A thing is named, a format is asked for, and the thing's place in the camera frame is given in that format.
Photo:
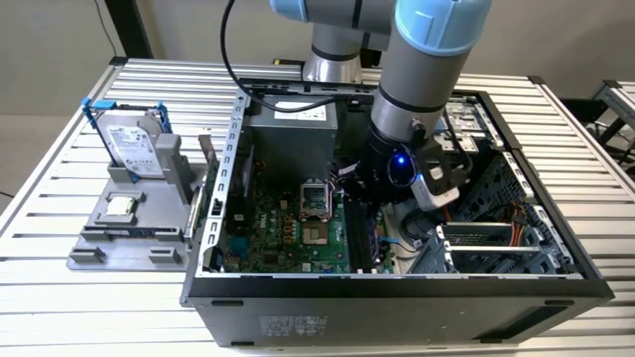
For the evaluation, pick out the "dark RAM stick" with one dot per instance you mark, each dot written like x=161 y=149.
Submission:
x=372 y=238
x=133 y=232

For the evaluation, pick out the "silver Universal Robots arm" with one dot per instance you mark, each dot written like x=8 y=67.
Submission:
x=421 y=82

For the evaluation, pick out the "black RAM slot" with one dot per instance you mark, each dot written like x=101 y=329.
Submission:
x=352 y=238
x=361 y=245

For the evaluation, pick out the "grey power supply unit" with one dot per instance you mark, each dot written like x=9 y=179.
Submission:
x=292 y=148

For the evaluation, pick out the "CPU socket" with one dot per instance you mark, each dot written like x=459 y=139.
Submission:
x=315 y=233

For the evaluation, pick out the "metal disk bay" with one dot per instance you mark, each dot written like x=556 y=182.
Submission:
x=476 y=227

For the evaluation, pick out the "silver optical drive bay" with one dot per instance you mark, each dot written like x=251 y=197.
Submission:
x=465 y=119

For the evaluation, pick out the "green motherboard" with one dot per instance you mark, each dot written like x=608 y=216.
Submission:
x=272 y=241

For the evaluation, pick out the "black open PC case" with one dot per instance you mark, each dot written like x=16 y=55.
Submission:
x=376 y=312

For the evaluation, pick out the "grey plastic parts rack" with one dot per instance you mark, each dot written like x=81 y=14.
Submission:
x=153 y=212

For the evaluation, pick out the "hard disk in blue carrier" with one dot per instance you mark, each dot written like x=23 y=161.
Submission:
x=128 y=141

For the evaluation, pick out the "silver CPU chip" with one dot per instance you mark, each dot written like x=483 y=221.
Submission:
x=120 y=206

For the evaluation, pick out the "metal slat side table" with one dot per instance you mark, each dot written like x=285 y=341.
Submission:
x=620 y=96

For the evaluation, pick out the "graphics card with metal bracket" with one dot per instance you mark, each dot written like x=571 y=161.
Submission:
x=209 y=156

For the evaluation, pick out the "black post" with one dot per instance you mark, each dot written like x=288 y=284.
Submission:
x=129 y=33

